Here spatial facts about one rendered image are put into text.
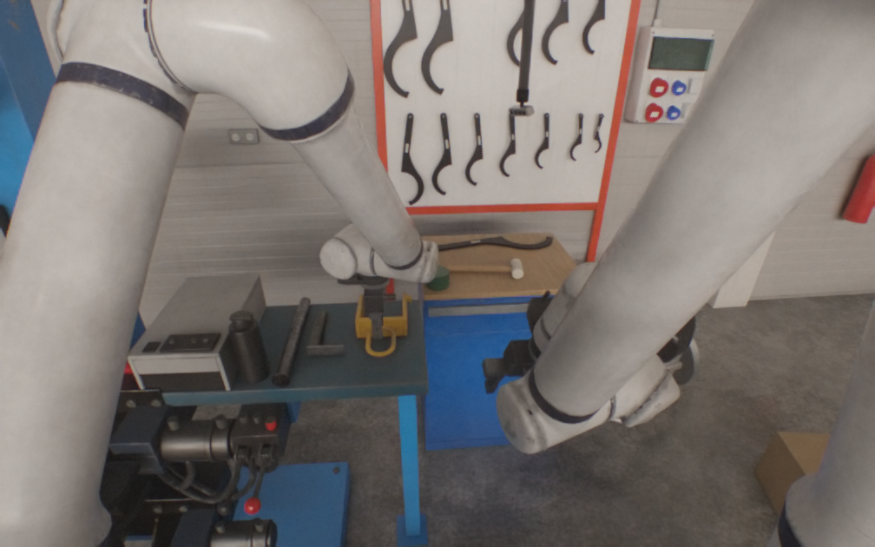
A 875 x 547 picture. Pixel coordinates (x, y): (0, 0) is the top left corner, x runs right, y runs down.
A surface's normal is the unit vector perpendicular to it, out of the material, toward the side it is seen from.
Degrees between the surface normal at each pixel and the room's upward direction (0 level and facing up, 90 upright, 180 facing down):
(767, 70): 89
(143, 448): 90
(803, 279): 90
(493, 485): 0
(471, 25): 90
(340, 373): 0
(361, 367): 0
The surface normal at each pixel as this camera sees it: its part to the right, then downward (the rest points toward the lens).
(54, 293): 0.54, -0.01
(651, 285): -0.65, 0.50
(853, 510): -0.98, 0.13
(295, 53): 0.60, 0.40
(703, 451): 0.00, -0.87
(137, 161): 0.86, 0.09
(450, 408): 0.09, 0.49
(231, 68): 0.03, 0.78
